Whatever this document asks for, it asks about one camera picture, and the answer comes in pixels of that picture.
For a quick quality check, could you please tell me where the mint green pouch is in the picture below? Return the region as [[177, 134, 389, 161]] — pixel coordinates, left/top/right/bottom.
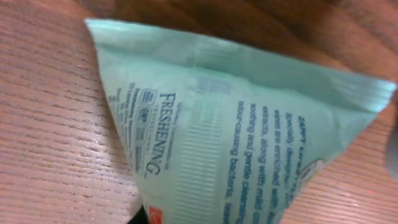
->
[[85, 19, 397, 224]]

